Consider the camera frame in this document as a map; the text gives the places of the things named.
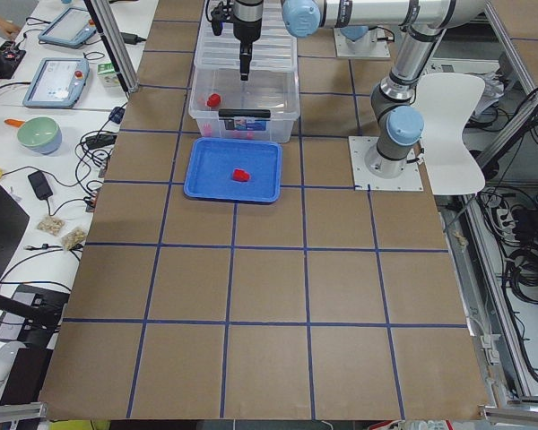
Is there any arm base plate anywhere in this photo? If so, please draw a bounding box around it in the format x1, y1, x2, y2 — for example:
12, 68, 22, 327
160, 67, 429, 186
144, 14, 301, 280
349, 136, 423, 192
334, 27, 394, 61

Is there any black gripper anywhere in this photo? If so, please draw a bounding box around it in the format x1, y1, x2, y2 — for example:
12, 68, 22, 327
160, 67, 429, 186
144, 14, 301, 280
206, 0, 264, 81

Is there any black power adapter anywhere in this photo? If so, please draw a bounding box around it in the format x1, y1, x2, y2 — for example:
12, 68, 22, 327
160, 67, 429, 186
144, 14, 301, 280
28, 170, 53, 201

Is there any clear plastic box lid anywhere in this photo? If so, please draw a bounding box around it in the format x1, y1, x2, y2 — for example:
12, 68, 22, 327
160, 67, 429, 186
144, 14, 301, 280
195, 1, 297, 76

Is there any aluminium frame post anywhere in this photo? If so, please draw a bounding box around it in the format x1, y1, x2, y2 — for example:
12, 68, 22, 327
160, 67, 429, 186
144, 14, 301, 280
84, 0, 139, 95

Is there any red block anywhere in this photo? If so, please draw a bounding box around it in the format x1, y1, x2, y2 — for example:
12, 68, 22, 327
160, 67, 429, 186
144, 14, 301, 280
231, 168, 251, 183
206, 93, 221, 108

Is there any clear plastic storage box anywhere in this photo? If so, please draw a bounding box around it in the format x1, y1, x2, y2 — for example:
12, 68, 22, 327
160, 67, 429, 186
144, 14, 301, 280
188, 68, 300, 143

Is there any white chair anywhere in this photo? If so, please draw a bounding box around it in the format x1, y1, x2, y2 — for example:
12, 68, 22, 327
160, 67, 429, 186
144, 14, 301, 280
412, 73, 485, 195

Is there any toy carrot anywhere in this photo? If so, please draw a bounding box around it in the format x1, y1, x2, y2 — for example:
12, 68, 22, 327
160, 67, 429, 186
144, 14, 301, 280
4, 118, 25, 128

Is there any green bowl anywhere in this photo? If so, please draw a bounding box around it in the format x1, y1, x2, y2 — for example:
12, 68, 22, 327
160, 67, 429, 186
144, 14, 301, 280
17, 116, 62, 155

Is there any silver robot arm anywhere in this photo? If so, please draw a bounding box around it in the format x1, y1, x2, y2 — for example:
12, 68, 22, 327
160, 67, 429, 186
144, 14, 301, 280
340, 25, 378, 45
282, 0, 485, 179

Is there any green white carton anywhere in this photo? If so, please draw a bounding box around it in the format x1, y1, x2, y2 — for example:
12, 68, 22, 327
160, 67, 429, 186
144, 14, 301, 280
96, 63, 121, 88

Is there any blue plastic tray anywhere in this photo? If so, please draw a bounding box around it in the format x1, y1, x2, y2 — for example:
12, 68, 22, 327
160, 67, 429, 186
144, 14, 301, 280
184, 137, 282, 203

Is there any teach pendant tablet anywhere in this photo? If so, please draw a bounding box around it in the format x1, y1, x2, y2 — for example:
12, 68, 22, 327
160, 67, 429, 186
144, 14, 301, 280
38, 7, 97, 48
22, 57, 90, 108

